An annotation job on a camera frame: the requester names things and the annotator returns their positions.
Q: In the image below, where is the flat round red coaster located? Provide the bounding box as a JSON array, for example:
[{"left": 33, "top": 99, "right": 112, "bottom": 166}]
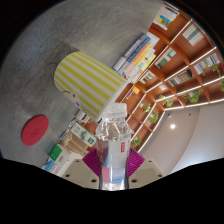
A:
[{"left": 21, "top": 114, "right": 50, "bottom": 147}]

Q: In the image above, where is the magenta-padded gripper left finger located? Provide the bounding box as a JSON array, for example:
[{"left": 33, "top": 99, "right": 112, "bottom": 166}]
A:
[{"left": 62, "top": 147, "right": 102, "bottom": 190}]

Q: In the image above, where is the clear plastic water bottle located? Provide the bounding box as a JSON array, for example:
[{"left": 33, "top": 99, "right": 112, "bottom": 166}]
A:
[{"left": 95, "top": 102, "right": 132, "bottom": 191}]

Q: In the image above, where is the yellow striped white mug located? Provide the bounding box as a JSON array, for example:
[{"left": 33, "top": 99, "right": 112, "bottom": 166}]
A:
[{"left": 53, "top": 50, "right": 129, "bottom": 123}]

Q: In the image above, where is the wooden shelf unit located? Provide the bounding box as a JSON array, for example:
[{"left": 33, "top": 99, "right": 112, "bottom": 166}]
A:
[{"left": 113, "top": 3, "right": 224, "bottom": 154}]

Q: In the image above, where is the colourful book stack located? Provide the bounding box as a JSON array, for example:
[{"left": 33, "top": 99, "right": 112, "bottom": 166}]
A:
[{"left": 112, "top": 32, "right": 160, "bottom": 84}]

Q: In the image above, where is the tall green white carton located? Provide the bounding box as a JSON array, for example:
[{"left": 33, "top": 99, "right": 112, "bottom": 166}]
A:
[{"left": 69, "top": 120, "right": 97, "bottom": 148}]

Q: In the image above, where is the blue-spined white book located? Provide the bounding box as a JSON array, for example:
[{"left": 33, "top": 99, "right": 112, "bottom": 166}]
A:
[{"left": 41, "top": 159, "right": 58, "bottom": 174}]

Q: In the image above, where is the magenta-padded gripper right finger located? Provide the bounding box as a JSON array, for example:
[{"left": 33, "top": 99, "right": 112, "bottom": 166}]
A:
[{"left": 127, "top": 147, "right": 166, "bottom": 190}]

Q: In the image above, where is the small green white box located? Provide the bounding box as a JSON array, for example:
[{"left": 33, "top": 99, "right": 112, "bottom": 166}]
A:
[{"left": 48, "top": 143, "right": 73, "bottom": 164}]

